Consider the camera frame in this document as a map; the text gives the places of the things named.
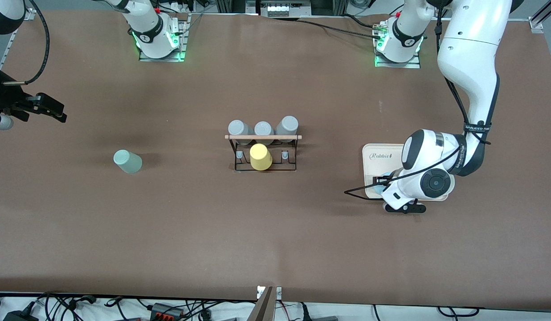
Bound grey terminal block red levers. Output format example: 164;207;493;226
150;302;187;321

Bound aluminium frame rail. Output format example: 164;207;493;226
0;9;37;70

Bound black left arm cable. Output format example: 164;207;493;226
344;4;492;202

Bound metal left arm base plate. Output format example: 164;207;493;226
374;22;422;69

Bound black plug cable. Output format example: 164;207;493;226
44;292;98;313

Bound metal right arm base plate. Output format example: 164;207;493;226
139;13;189;62

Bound white power strip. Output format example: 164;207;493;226
260;0;312;18

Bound yellow cup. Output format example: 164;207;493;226
249;143;273;171

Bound brown camera mount post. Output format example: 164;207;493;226
248;287;276;321

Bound black wire cup rack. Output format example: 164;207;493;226
225;134;302;173

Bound beige rectangular tray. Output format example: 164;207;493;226
362;143;449;202

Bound mint green cup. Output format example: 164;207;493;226
113;149;143;175

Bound black base cable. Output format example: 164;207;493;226
275;17;383;40

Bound grey cup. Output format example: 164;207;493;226
254;121;275;145
275;116;299;143
228;120;254;145

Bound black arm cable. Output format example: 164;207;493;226
3;0;50;86
344;4;492;202

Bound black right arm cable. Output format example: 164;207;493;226
3;0;50;86

